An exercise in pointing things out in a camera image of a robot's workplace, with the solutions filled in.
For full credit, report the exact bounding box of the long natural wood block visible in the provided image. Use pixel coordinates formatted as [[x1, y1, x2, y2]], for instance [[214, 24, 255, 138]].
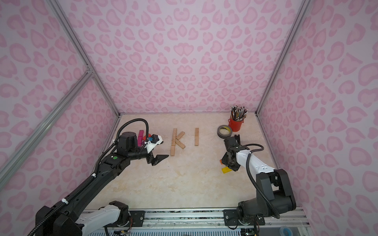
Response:
[[170, 146, 175, 156]]

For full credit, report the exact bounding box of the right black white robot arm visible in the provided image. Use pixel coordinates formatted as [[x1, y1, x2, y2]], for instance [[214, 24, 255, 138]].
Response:
[[220, 135, 297, 225]]

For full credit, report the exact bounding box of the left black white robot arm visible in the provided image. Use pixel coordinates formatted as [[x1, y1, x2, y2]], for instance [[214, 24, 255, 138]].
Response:
[[29, 132, 168, 236]]

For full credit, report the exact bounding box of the red pencil cup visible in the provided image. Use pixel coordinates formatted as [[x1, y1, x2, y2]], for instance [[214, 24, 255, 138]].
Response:
[[228, 118, 244, 132]]

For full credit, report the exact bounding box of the yellow block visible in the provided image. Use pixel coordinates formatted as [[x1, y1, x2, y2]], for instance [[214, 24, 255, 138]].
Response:
[[221, 167, 232, 174]]

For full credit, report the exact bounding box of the bundle of coloured pencils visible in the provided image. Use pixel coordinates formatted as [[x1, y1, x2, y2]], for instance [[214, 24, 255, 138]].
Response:
[[230, 105, 248, 122]]

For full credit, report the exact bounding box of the blue round cap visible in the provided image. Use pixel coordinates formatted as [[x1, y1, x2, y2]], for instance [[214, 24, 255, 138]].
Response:
[[279, 227, 294, 236]]

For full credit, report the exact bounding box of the grey duct tape roll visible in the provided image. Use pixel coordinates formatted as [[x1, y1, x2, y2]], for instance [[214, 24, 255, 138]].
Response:
[[217, 125, 233, 139]]

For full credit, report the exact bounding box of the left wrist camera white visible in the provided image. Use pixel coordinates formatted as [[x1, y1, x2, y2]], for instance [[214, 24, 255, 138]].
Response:
[[145, 134, 163, 153]]

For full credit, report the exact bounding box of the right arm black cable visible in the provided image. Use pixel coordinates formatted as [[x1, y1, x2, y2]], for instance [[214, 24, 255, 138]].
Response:
[[242, 144, 281, 219]]

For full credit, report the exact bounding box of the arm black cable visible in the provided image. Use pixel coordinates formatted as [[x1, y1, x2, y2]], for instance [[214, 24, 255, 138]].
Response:
[[26, 118, 150, 236], [242, 144, 281, 219]]

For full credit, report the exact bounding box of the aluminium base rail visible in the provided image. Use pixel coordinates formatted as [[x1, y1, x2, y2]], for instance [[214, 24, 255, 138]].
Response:
[[56, 206, 311, 236]]

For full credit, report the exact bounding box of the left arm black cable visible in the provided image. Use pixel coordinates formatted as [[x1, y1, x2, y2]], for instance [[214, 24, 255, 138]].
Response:
[[26, 118, 150, 236]]

